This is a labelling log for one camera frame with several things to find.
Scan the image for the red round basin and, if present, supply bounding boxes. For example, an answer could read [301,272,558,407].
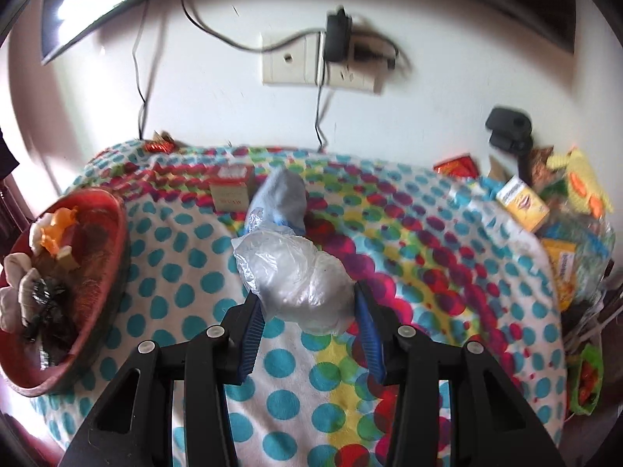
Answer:
[0,187,131,397]

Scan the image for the brown cardboard piece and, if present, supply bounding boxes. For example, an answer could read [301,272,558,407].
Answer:
[488,154,512,182]

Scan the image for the grey hanging cable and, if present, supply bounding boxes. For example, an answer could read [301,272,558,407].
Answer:
[132,0,149,141]

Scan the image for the clear plastic bag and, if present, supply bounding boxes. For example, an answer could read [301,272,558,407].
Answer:
[232,207,356,336]

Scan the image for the polka dot blanket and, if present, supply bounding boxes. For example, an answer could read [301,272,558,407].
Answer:
[29,139,570,467]

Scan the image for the white sock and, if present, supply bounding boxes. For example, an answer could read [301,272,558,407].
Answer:
[4,253,32,283]
[17,267,49,302]
[0,284,25,334]
[28,223,47,254]

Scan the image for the black television cable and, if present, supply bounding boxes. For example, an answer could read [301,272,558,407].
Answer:
[181,0,328,53]

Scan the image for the black webcam on stand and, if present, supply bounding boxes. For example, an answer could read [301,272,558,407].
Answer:
[485,106,533,176]

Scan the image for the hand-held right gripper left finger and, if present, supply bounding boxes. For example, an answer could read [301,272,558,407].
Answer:
[58,292,266,467]

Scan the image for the yellow knitted toy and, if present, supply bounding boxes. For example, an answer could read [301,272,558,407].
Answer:
[545,148,614,215]

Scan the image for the dark wooden furniture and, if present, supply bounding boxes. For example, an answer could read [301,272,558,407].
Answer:
[0,126,20,181]

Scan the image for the orange plastic toy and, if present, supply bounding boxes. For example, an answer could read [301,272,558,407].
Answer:
[39,207,81,256]

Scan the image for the green snack packet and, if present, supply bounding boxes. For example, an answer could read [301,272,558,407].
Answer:
[567,344,604,416]

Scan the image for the grey adapter cable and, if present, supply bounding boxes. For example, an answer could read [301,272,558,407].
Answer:
[314,83,328,153]

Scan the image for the light blue sock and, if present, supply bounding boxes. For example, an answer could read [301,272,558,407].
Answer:
[246,166,308,237]

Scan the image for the brown snack packet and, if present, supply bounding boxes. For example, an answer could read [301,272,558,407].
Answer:
[530,146,556,188]

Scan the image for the yellow carton box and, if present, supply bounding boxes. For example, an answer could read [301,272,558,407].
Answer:
[495,176,551,233]

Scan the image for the white wall socket plate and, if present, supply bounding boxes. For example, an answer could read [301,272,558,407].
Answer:
[262,32,385,93]

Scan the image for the black plug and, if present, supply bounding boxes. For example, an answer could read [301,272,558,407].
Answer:
[351,43,399,70]

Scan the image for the black power adapter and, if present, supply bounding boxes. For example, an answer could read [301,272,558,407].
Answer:
[325,7,352,64]

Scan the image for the tan and red box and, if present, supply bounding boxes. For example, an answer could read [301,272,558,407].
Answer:
[209,164,256,212]

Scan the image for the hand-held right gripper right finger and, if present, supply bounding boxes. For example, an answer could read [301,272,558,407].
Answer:
[354,282,568,467]

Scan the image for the red candy wrapper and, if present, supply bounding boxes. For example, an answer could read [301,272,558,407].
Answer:
[144,131,177,154]

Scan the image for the red snack packet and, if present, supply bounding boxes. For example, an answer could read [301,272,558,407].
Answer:
[434,154,478,179]

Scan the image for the black plastic bag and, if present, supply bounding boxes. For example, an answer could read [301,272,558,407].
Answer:
[22,275,74,365]

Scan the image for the yellow snack packet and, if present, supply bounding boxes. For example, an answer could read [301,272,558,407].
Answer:
[540,238,580,312]

